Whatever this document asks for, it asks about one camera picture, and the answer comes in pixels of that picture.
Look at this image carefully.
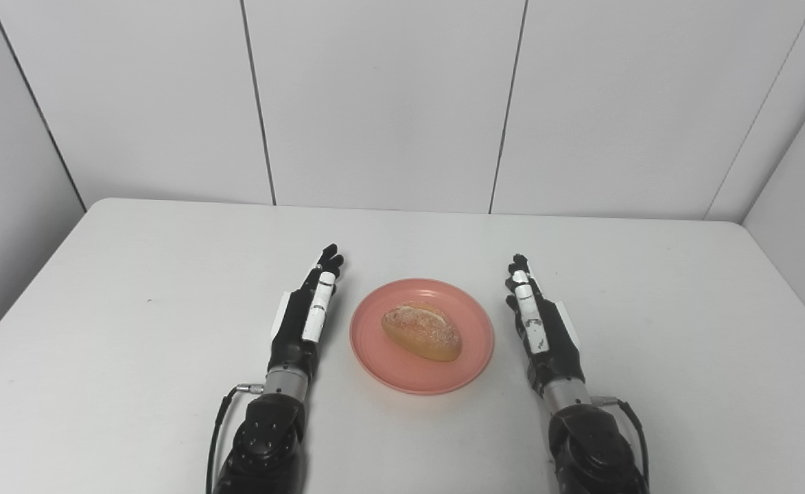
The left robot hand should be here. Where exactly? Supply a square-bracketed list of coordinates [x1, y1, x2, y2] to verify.
[268, 243, 345, 385]

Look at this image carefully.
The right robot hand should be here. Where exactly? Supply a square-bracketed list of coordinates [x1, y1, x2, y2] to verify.
[505, 253, 587, 397]

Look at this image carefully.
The bread roll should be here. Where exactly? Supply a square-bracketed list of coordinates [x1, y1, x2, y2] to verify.
[382, 302, 463, 363]

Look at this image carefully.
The pink plate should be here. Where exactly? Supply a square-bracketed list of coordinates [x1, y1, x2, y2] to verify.
[349, 277, 495, 396]

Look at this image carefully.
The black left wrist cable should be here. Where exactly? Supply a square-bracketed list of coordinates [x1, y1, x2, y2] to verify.
[205, 384, 266, 494]

